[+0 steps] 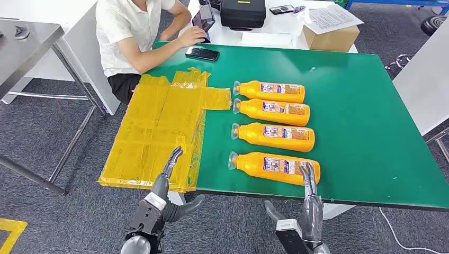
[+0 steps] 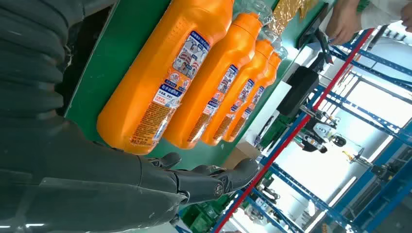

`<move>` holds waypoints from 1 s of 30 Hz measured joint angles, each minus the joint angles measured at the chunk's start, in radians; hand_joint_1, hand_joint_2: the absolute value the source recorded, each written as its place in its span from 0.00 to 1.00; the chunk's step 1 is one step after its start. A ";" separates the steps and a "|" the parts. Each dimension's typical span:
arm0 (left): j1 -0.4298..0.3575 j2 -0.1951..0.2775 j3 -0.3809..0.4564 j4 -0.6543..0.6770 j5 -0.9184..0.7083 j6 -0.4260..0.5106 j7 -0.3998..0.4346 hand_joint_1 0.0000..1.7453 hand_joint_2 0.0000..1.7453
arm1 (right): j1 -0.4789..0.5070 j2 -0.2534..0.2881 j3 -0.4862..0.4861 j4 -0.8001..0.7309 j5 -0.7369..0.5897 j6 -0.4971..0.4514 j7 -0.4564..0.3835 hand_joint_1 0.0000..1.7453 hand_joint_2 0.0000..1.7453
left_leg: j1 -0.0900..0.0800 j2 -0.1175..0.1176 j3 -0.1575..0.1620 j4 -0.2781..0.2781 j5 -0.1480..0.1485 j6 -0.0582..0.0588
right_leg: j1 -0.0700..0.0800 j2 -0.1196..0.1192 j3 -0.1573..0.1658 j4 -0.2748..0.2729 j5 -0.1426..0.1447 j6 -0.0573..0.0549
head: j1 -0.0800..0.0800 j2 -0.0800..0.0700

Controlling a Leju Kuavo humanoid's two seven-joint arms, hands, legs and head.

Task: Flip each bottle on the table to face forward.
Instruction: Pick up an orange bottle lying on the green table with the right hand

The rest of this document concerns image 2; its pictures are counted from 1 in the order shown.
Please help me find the red pole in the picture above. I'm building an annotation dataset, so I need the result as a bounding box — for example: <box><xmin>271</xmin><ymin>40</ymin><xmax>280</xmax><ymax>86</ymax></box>
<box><xmin>213</xmin><ymin>28</ymin><xmax>376</xmax><ymax>233</ymax></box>

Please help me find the black carrying case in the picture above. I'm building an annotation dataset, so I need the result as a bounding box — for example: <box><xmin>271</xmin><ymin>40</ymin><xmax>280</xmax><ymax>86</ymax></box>
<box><xmin>276</xmin><ymin>66</ymin><xmax>320</xmax><ymax>118</ymax></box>

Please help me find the green plastic crate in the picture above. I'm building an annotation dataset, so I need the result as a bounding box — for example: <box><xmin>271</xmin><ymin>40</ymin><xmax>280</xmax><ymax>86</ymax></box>
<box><xmin>259</xmin><ymin>114</ymin><xmax>292</xmax><ymax>149</ymax></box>

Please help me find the yellow taped cardboard mat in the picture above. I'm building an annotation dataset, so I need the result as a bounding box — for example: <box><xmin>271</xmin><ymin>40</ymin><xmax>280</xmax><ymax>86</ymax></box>
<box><xmin>273</xmin><ymin>0</ymin><xmax>320</xmax><ymax>33</ymax></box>

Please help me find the brown cardboard box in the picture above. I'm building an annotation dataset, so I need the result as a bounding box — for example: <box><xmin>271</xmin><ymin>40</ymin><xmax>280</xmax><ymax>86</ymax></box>
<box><xmin>221</xmin><ymin>141</ymin><xmax>262</xmax><ymax>170</ymax></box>

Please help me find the person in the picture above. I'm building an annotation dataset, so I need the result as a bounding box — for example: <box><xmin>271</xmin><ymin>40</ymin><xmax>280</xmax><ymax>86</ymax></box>
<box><xmin>325</xmin><ymin>0</ymin><xmax>412</xmax><ymax>46</ymax></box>

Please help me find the blue metal rack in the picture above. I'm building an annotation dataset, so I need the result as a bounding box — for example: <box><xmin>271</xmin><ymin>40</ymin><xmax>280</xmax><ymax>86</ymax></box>
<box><xmin>175</xmin><ymin>28</ymin><xmax>412</xmax><ymax>233</ymax></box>

